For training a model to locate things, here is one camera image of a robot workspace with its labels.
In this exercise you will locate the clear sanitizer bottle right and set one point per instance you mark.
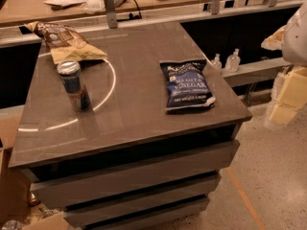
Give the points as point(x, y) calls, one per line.
point(233, 61)

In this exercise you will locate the brown chip bag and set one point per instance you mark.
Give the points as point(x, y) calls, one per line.
point(65, 42)

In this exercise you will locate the cardboard box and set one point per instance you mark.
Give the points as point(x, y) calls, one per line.
point(15, 188)

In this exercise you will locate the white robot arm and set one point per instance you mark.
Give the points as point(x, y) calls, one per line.
point(294, 44)

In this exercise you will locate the metal post left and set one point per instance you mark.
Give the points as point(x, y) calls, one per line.
point(110, 14)

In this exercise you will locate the blue vinegar chip bag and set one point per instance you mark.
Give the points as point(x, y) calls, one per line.
point(186, 84)

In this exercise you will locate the blue silver redbull can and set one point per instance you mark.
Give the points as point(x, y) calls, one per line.
point(71, 76)

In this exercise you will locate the clear sanitizer bottle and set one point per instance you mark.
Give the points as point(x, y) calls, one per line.
point(217, 63)
point(233, 61)

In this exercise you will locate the clear sanitizer bottle left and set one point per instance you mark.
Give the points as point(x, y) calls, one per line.
point(217, 63)

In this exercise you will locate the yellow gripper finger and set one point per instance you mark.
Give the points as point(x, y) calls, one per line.
point(289, 95)
point(274, 41)

